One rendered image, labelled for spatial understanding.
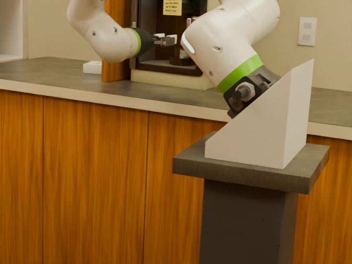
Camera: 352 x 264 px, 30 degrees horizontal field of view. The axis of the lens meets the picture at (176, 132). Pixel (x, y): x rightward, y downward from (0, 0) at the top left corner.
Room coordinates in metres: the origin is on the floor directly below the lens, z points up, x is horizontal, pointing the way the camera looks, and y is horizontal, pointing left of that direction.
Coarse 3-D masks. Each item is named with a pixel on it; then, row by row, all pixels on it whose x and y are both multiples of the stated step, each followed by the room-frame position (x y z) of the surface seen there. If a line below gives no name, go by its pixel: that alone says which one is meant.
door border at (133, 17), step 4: (136, 0) 2.56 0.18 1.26; (132, 4) 2.56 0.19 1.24; (136, 4) 2.56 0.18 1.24; (136, 8) 2.56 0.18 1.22; (136, 12) 2.56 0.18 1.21; (132, 16) 2.56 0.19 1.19; (136, 16) 2.56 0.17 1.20; (132, 20) 2.57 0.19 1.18; (136, 20) 2.56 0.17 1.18; (136, 24) 2.56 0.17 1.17; (132, 60) 2.57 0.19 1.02; (132, 64) 2.56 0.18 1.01
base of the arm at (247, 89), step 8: (256, 72) 1.54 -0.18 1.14; (264, 72) 1.55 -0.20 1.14; (272, 72) 1.57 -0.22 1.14; (240, 80) 1.48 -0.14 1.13; (248, 80) 1.48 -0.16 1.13; (256, 80) 1.51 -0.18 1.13; (264, 80) 1.53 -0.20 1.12; (272, 80) 1.53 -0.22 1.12; (232, 88) 1.49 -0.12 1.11; (240, 88) 1.46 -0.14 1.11; (248, 88) 1.45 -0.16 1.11; (256, 88) 1.47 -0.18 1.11; (264, 88) 1.47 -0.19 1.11; (224, 96) 1.49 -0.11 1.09; (232, 96) 1.40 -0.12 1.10; (240, 96) 1.40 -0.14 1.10; (248, 96) 1.45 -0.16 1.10; (256, 96) 1.47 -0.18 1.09; (232, 104) 1.47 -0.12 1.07; (240, 104) 1.48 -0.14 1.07; (248, 104) 1.48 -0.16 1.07; (232, 112) 1.49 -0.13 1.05; (240, 112) 1.49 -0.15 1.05
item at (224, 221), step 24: (216, 192) 1.50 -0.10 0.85; (240, 192) 1.48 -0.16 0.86; (264, 192) 1.46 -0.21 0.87; (288, 192) 1.48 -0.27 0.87; (216, 216) 1.50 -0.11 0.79; (240, 216) 1.48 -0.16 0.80; (264, 216) 1.46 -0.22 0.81; (288, 216) 1.51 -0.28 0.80; (216, 240) 1.50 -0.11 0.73; (240, 240) 1.48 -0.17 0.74; (264, 240) 1.46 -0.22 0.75; (288, 240) 1.54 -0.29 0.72
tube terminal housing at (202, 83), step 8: (208, 0) 2.45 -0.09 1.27; (216, 0) 2.50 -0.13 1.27; (208, 8) 2.45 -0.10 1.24; (136, 72) 2.57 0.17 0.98; (144, 72) 2.55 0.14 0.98; (152, 72) 2.54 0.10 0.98; (160, 72) 2.52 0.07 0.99; (136, 80) 2.57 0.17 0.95; (144, 80) 2.55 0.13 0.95; (152, 80) 2.54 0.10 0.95; (160, 80) 2.52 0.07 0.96; (168, 80) 2.51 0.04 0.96; (176, 80) 2.50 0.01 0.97; (184, 80) 2.48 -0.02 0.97; (192, 80) 2.47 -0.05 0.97; (200, 80) 2.45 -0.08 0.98; (208, 80) 2.48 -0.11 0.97; (192, 88) 2.47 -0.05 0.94; (200, 88) 2.45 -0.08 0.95; (208, 88) 2.48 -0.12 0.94
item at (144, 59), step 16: (144, 0) 2.55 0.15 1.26; (160, 0) 2.52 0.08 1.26; (192, 0) 2.46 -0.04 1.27; (144, 16) 2.55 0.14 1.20; (160, 16) 2.52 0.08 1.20; (176, 16) 2.49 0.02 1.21; (192, 16) 2.46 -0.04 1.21; (160, 32) 2.51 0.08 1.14; (176, 32) 2.49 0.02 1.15; (160, 48) 2.51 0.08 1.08; (176, 48) 2.48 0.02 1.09; (144, 64) 2.54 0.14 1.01; (160, 64) 2.51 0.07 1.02; (176, 64) 2.48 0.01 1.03; (192, 64) 2.45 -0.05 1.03
